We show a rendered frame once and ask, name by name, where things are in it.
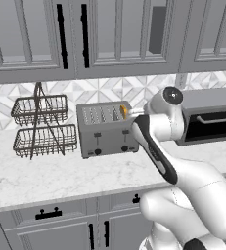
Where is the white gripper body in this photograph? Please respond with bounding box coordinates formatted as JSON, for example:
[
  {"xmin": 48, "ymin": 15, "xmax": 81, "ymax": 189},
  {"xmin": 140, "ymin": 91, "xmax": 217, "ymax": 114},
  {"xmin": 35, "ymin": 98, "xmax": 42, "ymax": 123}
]
[{"xmin": 128, "ymin": 107, "xmax": 149, "ymax": 117}]

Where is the grey base cupboard door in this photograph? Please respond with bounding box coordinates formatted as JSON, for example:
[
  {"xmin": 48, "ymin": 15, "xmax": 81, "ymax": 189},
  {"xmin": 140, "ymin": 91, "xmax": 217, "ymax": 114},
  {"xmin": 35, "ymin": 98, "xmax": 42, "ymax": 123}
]
[
  {"xmin": 97, "ymin": 210, "xmax": 156, "ymax": 250},
  {"xmin": 3, "ymin": 217, "xmax": 99, "ymax": 250}
]

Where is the grey wall cupboard door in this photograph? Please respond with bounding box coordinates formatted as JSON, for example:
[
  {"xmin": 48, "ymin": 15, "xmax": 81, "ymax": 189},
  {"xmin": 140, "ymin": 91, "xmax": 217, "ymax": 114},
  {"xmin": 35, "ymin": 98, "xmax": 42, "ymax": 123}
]
[
  {"xmin": 0, "ymin": 0, "xmax": 75, "ymax": 85},
  {"xmin": 72, "ymin": 0, "xmax": 181, "ymax": 80},
  {"xmin": 178, "ymin": 0, "xmax": 226, "ymax": 74}
]

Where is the silver four-slot toaster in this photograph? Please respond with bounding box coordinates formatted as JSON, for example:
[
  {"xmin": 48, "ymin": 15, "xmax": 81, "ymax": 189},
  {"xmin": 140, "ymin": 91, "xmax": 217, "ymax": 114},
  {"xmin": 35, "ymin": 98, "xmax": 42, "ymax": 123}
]
[{"xmin": 75, "ymin": 100, "xmax": 140, "ymax": 160}]

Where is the grey toaster oven handle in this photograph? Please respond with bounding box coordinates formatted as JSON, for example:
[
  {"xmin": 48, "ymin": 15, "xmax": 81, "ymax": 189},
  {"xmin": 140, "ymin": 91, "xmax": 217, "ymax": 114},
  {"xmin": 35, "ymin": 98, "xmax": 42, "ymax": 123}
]
[{"xmin": 196, "ymin": 111, "xmax": 226, "ymax": 125}]

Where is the two-tier wire basket stand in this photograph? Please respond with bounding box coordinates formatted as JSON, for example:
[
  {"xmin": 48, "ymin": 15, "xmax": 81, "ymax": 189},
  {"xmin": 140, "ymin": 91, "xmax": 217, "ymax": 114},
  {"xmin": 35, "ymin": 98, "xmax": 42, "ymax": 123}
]
[{"xmin": 10, "ymin": 81, "xmax": 78, "ymax": 161}]

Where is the orange bread slice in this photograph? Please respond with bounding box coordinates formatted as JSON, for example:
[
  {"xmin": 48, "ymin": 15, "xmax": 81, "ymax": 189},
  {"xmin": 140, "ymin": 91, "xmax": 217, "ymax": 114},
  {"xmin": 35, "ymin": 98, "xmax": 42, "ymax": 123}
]
[{"xmin": 119, "ymin": 104, "xmax": 128, "ymax": 120}]

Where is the grey toaster oven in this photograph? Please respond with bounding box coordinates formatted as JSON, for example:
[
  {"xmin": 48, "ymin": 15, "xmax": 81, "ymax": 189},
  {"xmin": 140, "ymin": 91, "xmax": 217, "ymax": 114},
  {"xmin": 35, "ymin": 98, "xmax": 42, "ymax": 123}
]
[{"xmin": 176, "ymin": 87, "xmax": 226, "ymax": 146}]

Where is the black wall cupboard handle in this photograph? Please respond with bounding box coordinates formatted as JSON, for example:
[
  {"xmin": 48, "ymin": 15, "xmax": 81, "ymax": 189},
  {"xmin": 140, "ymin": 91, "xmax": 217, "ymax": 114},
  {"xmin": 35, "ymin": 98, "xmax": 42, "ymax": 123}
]
[
  {"xmin": 80, "ymin": 3, "xmax": 91, "ymax": 69},
  {"xmin": 56, "ymin": 3, "xmax": 69, "ymax": 70}
]

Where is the grey drawer front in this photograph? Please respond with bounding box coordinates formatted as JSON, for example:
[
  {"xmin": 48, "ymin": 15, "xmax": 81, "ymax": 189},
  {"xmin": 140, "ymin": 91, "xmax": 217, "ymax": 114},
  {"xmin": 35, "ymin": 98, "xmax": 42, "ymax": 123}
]
[
  {"xmin": 108, "ymin": 189, "xmax": 146, "ymax": 213},
  {"xmin": 0, "ymin": 198, "xmax": 99, "ymax": 230}
]

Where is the black base cupboard handle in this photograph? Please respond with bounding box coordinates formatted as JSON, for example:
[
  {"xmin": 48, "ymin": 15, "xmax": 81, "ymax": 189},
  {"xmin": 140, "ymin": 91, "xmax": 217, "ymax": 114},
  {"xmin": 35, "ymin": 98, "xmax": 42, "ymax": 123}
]
[
  {"xmin": 87, "ymin": 223, "xmax": 96, "ymax": 250},
  {"xmin": 103, "ymin": 220, "xmax": 111, "ymax": 248}
]

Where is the black drawer handle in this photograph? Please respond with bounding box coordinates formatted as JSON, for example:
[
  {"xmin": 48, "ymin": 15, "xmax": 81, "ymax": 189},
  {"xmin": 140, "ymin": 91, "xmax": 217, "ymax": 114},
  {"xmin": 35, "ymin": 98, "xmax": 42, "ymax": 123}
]
[
  {"xmin": 34, "ymin": 206, "xmax": 64, "ymax": 221},
  {"xmin": 131, "ymin": 193, "xmax": 142, "ymax": 205}
]

